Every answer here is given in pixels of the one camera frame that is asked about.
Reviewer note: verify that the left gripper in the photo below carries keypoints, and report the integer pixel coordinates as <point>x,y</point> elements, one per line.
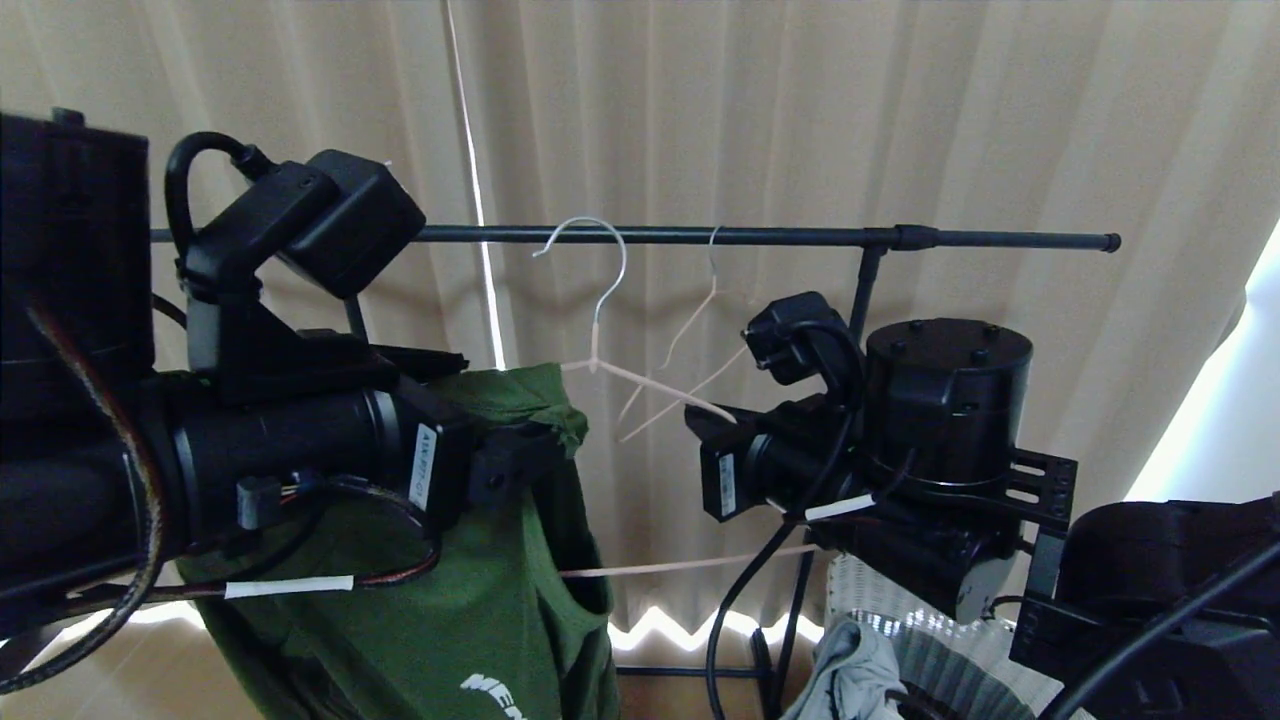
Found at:
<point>300,440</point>

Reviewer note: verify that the beige curtain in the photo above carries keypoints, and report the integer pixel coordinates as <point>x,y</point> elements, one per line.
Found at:
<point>900,120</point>

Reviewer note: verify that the pink clothes hanger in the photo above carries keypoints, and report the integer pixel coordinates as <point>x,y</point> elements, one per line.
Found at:
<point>714,275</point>
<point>690,562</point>

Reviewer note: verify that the white laundry basket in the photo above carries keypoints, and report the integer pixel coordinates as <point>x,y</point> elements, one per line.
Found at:
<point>930,660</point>

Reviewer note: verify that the pale grey shorts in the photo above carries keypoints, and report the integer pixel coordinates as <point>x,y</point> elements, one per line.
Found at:
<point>850,680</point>

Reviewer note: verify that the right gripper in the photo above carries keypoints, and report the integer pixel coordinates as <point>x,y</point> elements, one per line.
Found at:
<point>790,470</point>

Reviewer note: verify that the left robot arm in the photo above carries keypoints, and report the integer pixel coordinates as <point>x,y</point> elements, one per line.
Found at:
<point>60,250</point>

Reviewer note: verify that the green printed shirt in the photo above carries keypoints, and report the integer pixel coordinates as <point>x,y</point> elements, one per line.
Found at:
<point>480,620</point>

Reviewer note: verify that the black clothes rack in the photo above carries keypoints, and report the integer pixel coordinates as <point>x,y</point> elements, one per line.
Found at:
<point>800,236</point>

